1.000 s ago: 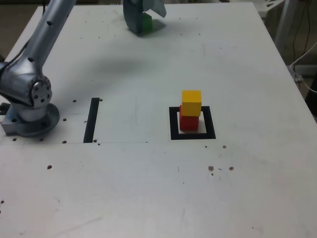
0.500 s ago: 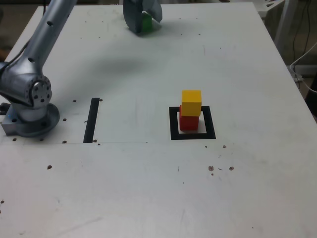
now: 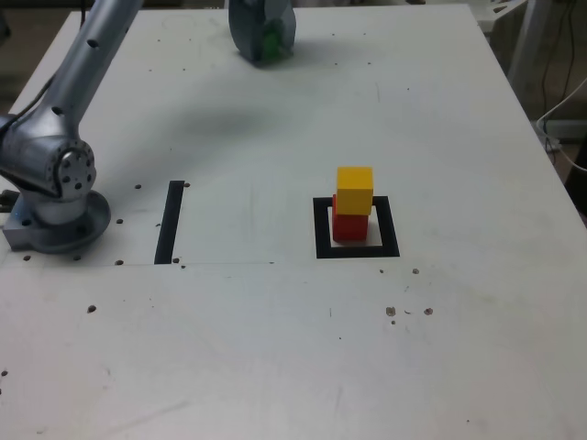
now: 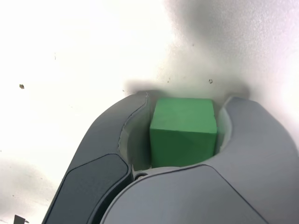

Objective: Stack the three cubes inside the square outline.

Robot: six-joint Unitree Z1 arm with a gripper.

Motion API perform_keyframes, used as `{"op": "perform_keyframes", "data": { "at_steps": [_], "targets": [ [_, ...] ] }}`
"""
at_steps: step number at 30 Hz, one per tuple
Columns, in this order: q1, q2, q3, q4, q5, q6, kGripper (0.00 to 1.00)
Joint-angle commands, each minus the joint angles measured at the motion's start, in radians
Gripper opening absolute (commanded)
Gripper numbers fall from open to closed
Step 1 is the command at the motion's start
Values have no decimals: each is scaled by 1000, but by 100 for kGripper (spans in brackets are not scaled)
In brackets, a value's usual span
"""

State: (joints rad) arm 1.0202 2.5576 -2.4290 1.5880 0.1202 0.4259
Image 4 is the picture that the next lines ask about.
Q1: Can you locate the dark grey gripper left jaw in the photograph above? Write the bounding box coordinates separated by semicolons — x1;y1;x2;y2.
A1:
42;91;153;224

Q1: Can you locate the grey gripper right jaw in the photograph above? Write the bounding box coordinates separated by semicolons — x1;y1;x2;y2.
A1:
100;96;299;224

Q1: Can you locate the green cube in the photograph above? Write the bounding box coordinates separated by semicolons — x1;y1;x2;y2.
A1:
149;98;218;168

